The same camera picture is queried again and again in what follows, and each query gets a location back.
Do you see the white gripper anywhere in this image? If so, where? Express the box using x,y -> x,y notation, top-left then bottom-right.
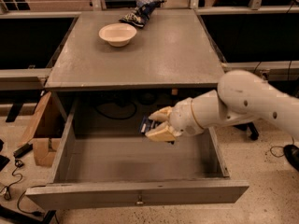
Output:
145,98 -> 204,142

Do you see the dark blue rxbar wrapper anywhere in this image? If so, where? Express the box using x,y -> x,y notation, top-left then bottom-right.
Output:
139,116 -> 160,134

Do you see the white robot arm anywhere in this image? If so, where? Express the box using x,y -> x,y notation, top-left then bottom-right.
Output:
146,70 -> 299,142

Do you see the brass drawer knob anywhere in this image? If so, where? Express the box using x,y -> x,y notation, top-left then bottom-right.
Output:
135,194 -> 144,205

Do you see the grey open top drawer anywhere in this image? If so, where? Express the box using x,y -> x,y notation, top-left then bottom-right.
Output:
26,99 -> 249,210

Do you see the black table leg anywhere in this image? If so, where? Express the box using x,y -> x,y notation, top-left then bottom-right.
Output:
235,122 -> 259,141

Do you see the cream ceramic bowl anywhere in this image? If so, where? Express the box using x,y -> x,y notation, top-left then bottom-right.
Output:
98,23 -> 137,48

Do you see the blue patterned chip bag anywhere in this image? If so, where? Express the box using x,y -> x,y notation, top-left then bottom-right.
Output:
120,0 -> 164,28

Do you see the cardboard box on floor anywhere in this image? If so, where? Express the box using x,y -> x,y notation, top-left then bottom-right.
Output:
17,92 -> 64,167

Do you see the black shoe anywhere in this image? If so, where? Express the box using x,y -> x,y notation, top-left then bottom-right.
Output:
283,145 -> 299,172

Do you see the black cable behind drawer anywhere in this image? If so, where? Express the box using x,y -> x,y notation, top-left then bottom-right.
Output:
90,91 -> 138,120

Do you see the black cable right floor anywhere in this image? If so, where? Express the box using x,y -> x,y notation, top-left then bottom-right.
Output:
269,135 -> 295,159

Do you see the black cable floor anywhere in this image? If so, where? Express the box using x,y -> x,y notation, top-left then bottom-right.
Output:
0,159 -> 45,217
269,135 -> 295,159

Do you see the black cable left floor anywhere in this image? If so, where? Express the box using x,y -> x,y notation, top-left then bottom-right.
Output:
0,159 -> 45,217

